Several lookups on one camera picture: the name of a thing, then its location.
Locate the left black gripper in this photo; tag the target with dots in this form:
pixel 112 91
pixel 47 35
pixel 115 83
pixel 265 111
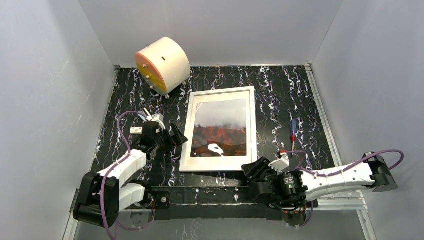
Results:
pixel 168 139

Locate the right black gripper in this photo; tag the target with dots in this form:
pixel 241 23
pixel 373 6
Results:
pixel 262 171

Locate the white picture frame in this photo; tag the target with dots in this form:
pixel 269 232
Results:
pixel 221 130

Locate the blue red screwdriver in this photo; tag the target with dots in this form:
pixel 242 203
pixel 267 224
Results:
pixel 293 132

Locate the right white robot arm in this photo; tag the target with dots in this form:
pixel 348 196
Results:
pixel 300 185

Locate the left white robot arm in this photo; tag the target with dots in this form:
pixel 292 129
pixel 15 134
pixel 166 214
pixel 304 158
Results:
pixel 102 196

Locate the light blue stapler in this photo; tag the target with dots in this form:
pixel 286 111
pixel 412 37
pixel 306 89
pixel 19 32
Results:
pixel 144 117

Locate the white staple box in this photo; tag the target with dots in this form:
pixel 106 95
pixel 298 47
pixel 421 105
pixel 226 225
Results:
pixel 136 130

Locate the cylindrical beige drawer cabinet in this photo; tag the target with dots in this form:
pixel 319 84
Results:
pixel 164 66

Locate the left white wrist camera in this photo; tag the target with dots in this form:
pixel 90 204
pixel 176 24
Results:
pixel 159 118

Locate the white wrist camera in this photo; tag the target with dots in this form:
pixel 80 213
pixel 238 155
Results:
pixel 281 163
pixel 159 118

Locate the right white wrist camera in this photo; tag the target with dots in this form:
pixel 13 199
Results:
pixel 281 163

